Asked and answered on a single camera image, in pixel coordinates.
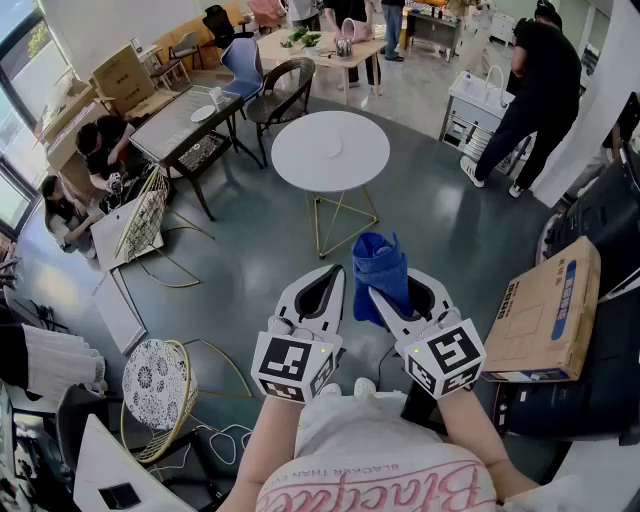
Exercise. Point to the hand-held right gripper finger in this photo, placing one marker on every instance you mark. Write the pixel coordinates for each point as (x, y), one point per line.
(440, 300)
(397, 325)

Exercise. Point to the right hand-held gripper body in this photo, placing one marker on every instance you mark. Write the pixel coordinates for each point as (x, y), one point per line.
(447, 357)

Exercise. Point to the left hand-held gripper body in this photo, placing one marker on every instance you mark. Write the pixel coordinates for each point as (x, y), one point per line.
(285, 362)

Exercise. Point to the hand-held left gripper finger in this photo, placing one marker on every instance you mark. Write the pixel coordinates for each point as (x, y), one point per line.
(339, 310)
(300, 290)

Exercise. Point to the blue cloth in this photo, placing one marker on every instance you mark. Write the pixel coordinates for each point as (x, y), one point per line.
(375, 270)

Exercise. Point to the person's right forearm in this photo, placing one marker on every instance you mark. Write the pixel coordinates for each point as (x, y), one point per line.
(475, 435)

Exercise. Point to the person's left forearm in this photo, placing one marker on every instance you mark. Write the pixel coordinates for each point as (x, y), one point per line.
(270, 440)

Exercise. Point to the white side plate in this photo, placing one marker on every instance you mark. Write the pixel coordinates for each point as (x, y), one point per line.
(202, 114)

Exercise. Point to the person's left white shoe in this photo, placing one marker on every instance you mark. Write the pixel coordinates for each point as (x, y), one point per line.
(331, 391)

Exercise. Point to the person's white shoe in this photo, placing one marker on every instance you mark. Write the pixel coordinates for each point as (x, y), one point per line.
(331, 391)
(365, 387)

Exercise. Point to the person's right white shoe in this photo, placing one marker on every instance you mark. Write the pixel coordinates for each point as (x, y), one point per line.
(365, 387)

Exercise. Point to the large cardboard box blue print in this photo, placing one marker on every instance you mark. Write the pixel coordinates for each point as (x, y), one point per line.
(545, 315)

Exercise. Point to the person's white printed shirt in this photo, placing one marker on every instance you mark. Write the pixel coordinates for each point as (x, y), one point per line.
(370, 435)

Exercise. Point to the floral cushion gold chair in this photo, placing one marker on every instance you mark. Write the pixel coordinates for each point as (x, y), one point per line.
(155, 385)

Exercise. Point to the white round table gold legs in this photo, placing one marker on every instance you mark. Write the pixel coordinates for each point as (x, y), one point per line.
(300, 150)

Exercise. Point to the black sofa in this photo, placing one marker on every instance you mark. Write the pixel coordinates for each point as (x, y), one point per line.
(600, 350)

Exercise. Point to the white framed panel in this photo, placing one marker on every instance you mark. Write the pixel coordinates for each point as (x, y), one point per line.
(120, 310)

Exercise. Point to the brown wicker chair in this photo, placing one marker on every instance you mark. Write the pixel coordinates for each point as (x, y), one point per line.
(280, 107)

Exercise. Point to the white desk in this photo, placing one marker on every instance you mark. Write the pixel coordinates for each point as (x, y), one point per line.
(105, 450)

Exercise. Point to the white flat board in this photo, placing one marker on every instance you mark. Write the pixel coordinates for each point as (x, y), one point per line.
(107, 235)

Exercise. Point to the black glass-top table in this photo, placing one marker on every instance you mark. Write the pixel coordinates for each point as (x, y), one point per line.
(170, 125)

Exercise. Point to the black smartphone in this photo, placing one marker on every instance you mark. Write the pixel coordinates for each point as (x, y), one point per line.
(119, 495)

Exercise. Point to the white curved faucet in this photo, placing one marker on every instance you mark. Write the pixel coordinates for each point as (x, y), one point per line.
(502, 85)

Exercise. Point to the white pleated fabric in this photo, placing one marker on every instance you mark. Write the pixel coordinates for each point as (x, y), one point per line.
(60, 365)

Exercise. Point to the light wooden table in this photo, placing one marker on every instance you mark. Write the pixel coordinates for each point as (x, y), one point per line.
(350, 65)

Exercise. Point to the flattened cardboard sheet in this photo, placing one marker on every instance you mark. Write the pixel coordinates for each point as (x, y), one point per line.
(155, 102)

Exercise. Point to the blue plastic chair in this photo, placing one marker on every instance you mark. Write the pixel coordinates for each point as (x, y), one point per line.
(240, 60)

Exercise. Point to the steel kettle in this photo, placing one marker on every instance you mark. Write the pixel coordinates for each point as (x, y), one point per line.
(344, 48)

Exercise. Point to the green potted plant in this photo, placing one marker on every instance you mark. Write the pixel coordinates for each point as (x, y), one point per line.
(299, 36)
(312, 44)

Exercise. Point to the open cardboard box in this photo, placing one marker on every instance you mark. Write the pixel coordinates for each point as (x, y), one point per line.
(70, 160)

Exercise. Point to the pink bucket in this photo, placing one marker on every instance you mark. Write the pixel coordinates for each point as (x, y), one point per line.
(357, 30)

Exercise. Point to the wooden chair grey seat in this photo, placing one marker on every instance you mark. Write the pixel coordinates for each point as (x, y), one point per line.
(186, 47)

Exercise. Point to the tan sofa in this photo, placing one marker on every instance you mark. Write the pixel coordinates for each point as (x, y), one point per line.
(210, 37)

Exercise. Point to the steel cabinet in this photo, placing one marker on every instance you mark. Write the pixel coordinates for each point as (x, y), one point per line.
(432, 30)

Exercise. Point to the tall cardboard box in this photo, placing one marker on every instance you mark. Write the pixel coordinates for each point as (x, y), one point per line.
(122, 82)

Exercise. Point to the black office chair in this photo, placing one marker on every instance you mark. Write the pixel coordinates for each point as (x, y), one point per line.
(220, 22)

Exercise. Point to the white low cabinet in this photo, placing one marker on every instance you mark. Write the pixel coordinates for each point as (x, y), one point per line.
(502, 27)

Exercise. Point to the pink armchair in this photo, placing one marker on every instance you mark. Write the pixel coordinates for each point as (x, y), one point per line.
(267, 10)

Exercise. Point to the large glass window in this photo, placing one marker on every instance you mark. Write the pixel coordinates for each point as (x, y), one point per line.
(25, 65)

